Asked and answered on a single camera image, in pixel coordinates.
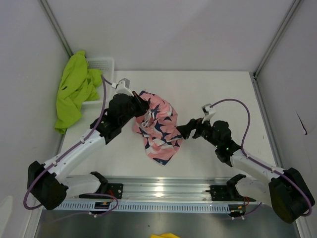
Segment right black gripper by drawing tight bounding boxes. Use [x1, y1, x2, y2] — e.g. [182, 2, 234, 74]
[176, 115, 220, 148]

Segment pink shark print shorts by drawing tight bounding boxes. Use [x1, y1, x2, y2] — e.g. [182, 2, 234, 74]
[133, 90, 183, 166]

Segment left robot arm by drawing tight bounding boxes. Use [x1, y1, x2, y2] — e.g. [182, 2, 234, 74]
[23, 91, 150, 210]

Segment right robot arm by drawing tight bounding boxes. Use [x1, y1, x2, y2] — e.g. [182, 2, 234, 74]
[177, 119, 315, 224]

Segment lime green shorts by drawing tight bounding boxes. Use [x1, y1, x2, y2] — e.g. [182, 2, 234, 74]
[54, 50, 103, 134]

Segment white perforated plastic basket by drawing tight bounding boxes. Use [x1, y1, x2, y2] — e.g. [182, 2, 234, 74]
[83, 57, 114, 106]

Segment yellow cloth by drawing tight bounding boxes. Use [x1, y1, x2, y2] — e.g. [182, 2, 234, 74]
[150, 233, 180, 238]

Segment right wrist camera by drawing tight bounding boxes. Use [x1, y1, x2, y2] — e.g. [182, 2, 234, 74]
[202, 104, 216, 123]

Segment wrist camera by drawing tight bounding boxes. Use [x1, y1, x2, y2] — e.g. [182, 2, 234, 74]
[110, 78, 133, 96]
[202, 104, 216, 123]

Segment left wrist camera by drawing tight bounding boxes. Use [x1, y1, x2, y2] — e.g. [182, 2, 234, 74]
[110, 78, 133, 96]

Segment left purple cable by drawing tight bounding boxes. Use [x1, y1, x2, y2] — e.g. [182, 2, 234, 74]
[23, 75, 118, 219]

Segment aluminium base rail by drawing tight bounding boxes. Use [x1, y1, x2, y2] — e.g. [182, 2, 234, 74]
[107, 176, 228, 202]

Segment slotted cable duct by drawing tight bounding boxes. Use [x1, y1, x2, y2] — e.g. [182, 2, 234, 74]
[55, 200, 246, 214]

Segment left aluminium frame post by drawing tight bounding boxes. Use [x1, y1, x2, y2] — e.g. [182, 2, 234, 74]
[38, 0, 73, 58]

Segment aluminium frame post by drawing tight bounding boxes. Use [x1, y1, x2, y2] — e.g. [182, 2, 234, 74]
[38, 0, 73, 58]
[252, 0, 305, 80]

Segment right aluminium frame post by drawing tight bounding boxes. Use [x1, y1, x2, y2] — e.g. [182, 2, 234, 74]
[252, 0, 305, 80]

